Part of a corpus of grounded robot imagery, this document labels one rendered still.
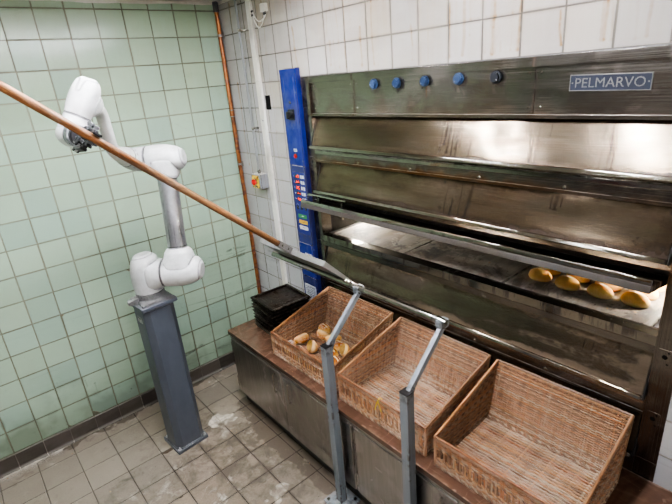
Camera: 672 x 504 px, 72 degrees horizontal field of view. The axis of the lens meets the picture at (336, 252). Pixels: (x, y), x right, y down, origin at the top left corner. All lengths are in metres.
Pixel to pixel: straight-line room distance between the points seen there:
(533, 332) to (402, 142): 1.02
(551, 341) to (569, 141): 0.80
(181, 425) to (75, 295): 1.03
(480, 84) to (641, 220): 0.76
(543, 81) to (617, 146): 0.34
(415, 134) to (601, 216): 0.86
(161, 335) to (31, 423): 1.10
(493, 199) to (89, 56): 2.35
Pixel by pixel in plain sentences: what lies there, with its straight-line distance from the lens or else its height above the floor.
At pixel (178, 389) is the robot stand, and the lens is 3.04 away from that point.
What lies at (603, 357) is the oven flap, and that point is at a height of 1.02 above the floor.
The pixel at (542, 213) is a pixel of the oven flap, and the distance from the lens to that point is 1.94.
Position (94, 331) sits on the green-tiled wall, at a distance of 3.41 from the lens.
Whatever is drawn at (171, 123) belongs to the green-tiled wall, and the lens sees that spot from 3.31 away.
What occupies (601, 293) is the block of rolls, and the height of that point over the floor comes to 1.21.
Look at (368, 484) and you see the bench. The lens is 2.54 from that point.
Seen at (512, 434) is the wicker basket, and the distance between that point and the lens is 2.29.
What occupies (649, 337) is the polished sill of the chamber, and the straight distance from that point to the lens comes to 1.95.
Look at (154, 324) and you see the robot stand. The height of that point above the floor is 0.89.
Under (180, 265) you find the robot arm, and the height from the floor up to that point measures 1.21.
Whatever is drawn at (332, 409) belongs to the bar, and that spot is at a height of 0.61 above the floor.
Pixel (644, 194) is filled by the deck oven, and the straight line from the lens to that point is 1.80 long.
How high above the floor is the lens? 2.10
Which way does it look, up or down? 21 degrees down
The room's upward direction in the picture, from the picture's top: 5 degrees counter-clockwise
